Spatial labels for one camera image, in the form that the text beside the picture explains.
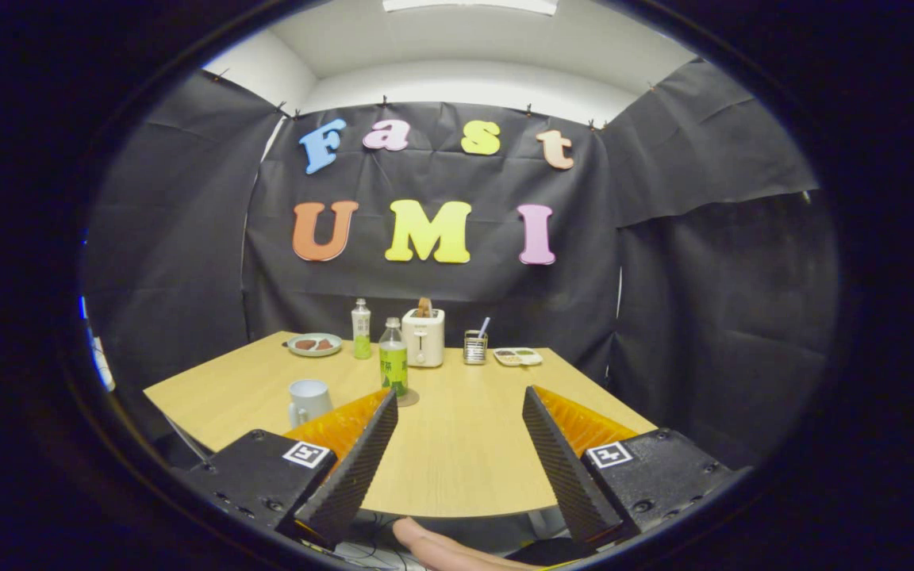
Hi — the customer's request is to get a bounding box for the wooden table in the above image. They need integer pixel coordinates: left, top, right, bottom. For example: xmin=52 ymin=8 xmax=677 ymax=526
xmin=144 ymin=331 xmax=658 ymax=519

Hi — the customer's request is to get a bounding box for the white toaster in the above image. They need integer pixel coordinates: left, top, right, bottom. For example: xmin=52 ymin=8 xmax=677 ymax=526
xmin=401 ymin=308 xmax=446 ymax=368

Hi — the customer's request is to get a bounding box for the pale green plate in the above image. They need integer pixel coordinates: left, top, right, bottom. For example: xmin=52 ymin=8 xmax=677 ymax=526
xmin=287 ymin=332 xmax=344 ymax=358

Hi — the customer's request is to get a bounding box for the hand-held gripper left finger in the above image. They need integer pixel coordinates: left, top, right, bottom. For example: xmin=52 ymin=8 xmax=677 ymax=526
xmin=174 ymin=387 xmax=400 ymax=552

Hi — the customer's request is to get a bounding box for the green label juice bottle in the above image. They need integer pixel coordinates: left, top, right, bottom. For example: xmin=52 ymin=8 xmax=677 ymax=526
xmin=378 ymin=317 xmax=409 ymax=398

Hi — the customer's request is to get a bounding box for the slim white green bottle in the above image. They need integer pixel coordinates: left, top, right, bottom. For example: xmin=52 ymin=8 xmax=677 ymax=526
xmin=351 ymin=298 xmax=372 ymax=360

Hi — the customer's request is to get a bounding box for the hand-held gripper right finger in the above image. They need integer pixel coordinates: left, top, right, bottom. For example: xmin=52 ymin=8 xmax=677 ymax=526
xmin=522 ymin=385 xmax=751 ymax=548

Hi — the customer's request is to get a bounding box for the black backdrop cloth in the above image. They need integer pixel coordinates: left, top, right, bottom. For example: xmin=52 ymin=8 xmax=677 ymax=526
xmin=84 ymin=59 xmax=843 ymax=469

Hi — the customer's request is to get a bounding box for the white cup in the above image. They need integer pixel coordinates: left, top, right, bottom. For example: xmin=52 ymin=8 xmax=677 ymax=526
xmin=288 ymin=379 xmax=334 ymax=430

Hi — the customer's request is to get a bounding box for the ceiling light panel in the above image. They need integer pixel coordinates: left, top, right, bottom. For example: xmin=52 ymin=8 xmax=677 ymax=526
xmin=382 ymin=0 xmax=559 ymax=17

